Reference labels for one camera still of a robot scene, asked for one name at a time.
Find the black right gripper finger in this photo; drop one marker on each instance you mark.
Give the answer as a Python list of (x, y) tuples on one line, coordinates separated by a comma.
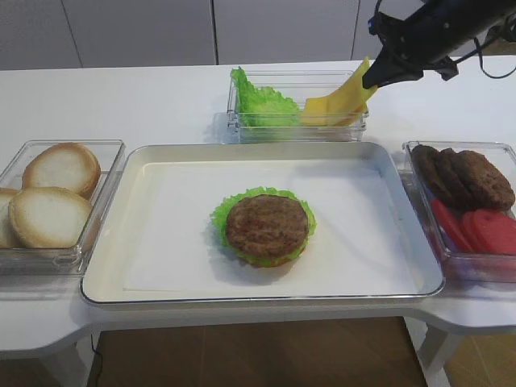
[(393, 74)]

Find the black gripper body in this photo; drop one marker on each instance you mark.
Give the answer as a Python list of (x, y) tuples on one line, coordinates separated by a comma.
[(425, 39)]

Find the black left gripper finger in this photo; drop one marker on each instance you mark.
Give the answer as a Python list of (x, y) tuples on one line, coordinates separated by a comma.
[(372, 75)]

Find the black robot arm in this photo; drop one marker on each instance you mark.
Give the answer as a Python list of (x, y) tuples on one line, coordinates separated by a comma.
[(499, 11)]

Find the yellow cheese slice stack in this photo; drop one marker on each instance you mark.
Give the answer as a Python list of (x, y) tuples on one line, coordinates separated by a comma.
[(322, 117)]

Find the clear lettuce cheese container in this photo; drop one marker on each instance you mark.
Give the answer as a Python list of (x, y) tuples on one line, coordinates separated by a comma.
[(298, 85)]

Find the green lettuce pile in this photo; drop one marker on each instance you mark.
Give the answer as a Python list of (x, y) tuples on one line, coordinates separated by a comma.
[(263, 106)]

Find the lettuce leaf under patty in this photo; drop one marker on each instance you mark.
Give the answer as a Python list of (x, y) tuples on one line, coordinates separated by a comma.
[(219, 218)]

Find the left brown patty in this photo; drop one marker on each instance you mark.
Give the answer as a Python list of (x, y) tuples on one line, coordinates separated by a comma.
[(425, 160)]

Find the middle brown patty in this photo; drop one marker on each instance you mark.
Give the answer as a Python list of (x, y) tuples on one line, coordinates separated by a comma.
[(462, 197)]

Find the clear patty tomato container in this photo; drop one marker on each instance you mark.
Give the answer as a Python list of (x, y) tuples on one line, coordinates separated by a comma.
[(488, 267)]

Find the right brown patty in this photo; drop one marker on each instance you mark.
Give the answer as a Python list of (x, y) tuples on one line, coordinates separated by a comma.
[(488, 186)]

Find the left tomato slice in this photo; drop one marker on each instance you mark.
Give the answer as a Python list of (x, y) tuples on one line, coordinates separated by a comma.
[(451, 226)]

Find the tomato slice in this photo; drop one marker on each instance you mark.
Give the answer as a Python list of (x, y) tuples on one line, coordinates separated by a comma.
[(470, 234), (495, 230), (451, 226)]

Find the middle tomato slice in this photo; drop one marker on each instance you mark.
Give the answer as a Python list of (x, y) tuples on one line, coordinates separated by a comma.
[(470, 234)]

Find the white paper sheet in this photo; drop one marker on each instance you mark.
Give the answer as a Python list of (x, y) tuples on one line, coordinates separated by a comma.
[(367, 241)]

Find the right tomato slice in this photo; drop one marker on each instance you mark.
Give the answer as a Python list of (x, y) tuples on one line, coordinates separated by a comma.
[(495, 230)]

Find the brown patty on tray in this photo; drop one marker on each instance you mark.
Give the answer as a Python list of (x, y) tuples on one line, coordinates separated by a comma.
[(267, 226)]

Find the white serving tray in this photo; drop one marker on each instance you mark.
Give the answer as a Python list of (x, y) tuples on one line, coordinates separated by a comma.
[(103, 282)]

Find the back bun half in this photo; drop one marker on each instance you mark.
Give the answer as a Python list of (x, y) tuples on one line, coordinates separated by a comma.
[(70, 166)]

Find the bun half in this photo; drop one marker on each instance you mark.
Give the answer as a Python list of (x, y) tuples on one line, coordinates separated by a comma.
[(48, 217), (70, 166), (8, 237)]

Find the clear bun container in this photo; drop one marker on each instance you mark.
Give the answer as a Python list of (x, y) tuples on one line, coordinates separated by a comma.
[(73, 260)]

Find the front bun half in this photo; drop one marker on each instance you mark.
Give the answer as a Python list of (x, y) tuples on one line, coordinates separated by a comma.
[(48, 217)]

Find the left bun half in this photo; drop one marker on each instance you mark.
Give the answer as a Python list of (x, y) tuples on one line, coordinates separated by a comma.
[(8, 237)]

